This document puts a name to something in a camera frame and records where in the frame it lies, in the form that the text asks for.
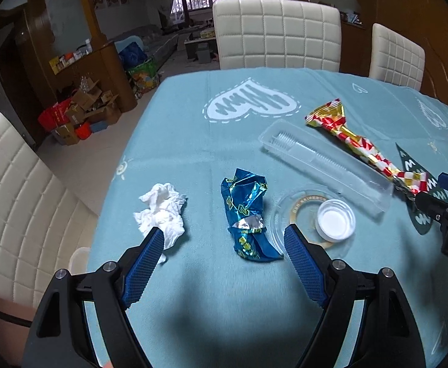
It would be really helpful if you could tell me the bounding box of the pile of cardboard boxes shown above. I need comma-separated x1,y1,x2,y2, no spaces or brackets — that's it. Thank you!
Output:
53,80,121,146

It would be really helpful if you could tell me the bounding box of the blue bag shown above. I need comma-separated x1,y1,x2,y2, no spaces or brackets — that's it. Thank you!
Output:
118,40,148,70

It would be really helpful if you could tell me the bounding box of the teal printed tablecloth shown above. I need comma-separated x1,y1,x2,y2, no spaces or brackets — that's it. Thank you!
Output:
82,67,448,368

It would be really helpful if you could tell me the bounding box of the red bag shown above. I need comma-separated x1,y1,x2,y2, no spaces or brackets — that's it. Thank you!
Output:
38,100,73,131

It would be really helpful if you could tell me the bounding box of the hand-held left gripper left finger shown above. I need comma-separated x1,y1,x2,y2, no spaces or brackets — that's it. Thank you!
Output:
22,226,167,368

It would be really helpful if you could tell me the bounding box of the clear round plastic lid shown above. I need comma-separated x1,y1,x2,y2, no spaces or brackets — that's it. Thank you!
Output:
270,190,357,257

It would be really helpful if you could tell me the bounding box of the red yellow foil wrapper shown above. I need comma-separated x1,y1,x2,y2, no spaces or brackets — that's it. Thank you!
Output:
304,99,428,196

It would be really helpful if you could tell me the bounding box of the clear plastic tray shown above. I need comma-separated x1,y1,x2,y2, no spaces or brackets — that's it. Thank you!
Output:
258,119,395,217

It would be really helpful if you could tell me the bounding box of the white bottle cap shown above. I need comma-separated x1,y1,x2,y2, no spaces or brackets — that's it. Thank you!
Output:
317,198,357,243

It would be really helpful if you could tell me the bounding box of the cream quilted chair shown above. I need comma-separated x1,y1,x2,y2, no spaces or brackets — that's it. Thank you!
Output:
369,23,426,93
212,0,342,73
0,112,98,315

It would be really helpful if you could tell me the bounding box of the colourful shopping bag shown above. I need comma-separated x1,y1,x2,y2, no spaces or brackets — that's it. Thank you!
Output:
128,59,159,94

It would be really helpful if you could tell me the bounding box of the grey sofa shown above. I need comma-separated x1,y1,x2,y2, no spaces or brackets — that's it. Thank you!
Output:
113,27,179,70

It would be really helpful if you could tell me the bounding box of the blue foil candy wrapper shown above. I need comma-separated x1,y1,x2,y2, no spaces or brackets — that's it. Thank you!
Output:
220,168,285,263

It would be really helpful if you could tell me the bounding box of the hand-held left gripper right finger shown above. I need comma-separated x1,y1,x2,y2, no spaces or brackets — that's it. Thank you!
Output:
283,224,427,368

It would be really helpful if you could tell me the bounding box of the wooden partition cabinet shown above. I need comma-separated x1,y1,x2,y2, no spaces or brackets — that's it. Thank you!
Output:
15,0,138,112

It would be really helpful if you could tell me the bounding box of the low coffee table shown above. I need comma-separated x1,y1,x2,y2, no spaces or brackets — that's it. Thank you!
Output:
183,33,217,62

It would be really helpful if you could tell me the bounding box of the crumpled white tissue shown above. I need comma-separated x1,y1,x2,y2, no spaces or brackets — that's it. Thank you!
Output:
133,183,188,265

